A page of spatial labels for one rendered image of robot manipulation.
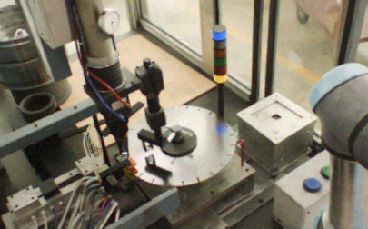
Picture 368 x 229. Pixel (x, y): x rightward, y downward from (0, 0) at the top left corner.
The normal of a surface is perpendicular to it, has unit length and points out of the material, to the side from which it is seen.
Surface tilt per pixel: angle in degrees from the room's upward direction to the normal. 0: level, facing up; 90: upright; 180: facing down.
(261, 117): 0
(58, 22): 90
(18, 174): 0
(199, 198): 0
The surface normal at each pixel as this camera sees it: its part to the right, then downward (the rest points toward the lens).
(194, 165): -0.07, -0.76
